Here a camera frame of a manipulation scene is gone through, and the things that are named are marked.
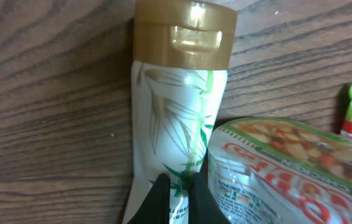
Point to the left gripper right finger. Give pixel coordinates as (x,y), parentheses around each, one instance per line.
(203,208)

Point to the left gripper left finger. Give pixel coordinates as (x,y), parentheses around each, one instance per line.
(155,207)

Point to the cup noodles container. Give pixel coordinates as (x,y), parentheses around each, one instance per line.
(274,170)

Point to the white tube with gold cap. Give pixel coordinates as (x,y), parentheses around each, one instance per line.
(181,53)

